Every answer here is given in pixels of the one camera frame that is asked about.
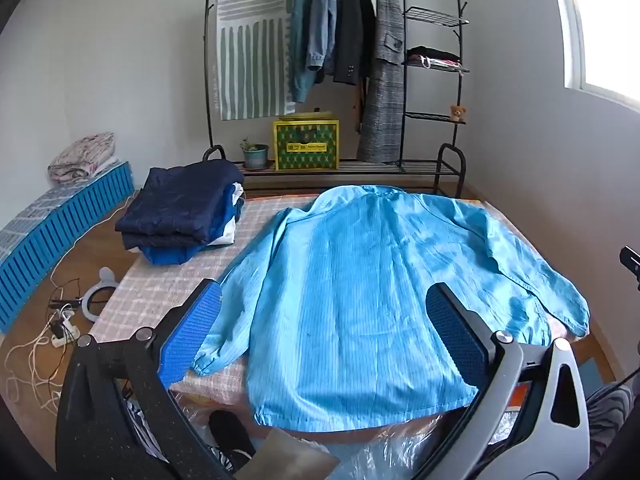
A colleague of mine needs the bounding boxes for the black blazer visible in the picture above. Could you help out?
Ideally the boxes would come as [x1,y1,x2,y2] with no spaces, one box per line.
[332,0,377,86]

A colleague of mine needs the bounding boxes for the white folded garment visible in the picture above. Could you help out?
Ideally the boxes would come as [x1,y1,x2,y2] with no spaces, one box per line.
[205,185,246,248]

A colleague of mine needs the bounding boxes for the small potted plant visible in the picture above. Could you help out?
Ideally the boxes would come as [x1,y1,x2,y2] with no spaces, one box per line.
[239,136,271,170]

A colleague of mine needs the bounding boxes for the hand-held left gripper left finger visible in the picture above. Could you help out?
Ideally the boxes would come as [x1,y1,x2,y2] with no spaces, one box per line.
[56,277,236,480]

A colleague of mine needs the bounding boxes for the black shoe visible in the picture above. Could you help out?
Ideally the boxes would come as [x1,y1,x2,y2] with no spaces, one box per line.
[207,410,257,473]

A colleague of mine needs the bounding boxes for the navy folded jacket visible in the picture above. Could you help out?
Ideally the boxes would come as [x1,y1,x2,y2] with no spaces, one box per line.
[115,160,246,251]

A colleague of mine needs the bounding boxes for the brown cardboard piece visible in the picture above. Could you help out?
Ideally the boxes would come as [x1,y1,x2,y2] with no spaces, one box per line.
[235,427,341,480]

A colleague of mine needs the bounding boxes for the light blue striped jacket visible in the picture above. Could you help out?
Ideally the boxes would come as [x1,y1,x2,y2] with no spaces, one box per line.
[192,185,591,433]

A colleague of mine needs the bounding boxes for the blue denim jacket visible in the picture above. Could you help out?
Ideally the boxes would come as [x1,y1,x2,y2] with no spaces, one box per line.
[306,0,342,83]

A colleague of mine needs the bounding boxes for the black metal clothes rack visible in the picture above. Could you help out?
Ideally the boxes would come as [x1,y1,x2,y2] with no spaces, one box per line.
[202,0,471,198]

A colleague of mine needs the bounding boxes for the white power strip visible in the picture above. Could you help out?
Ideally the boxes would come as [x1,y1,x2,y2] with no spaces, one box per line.
[50,310,81,347]

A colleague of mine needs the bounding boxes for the floral folded quilt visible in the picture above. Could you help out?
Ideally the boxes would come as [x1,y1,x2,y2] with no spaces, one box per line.
[47,132,117,181]

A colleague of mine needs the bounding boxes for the royal blue folded garment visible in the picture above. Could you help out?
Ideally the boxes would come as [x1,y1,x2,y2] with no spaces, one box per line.
[140,185,246,266]

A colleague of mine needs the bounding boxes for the yellow green storage box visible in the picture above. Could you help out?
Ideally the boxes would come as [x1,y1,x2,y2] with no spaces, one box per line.
[272,117,342,172]

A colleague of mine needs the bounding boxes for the white cable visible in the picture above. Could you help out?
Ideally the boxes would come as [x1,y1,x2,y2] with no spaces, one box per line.
[2,330,66,421]

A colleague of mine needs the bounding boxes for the white grey striped cloth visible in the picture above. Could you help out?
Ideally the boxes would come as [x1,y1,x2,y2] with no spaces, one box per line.
[216,0,299,122]

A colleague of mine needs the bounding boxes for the grey plaid coat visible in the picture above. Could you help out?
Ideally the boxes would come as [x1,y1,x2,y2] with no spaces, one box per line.
[356,0,406,165]

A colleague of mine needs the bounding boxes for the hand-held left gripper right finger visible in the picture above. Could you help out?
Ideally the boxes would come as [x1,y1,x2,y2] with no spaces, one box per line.
[410,282,593,480]

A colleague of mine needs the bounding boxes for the folded dark clothes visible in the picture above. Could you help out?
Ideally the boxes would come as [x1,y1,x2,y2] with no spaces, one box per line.
[406,46,462,68]

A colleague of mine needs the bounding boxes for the teal hanging jacket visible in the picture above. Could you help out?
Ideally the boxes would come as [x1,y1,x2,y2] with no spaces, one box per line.
[287,0,316,103]

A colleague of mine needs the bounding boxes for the pink checked blanket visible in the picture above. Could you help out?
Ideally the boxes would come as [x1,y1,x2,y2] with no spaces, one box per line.
[90,192,576,411]

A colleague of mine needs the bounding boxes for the orange patterned scarf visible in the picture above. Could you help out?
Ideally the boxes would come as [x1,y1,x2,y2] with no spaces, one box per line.
[352,77,371,133]

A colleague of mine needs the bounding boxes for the window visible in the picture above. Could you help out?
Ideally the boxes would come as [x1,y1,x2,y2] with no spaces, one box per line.
[547,0,640,106]

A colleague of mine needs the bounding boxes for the white ring light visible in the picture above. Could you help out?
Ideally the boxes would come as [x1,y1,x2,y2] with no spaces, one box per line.
[80,267,121,317]

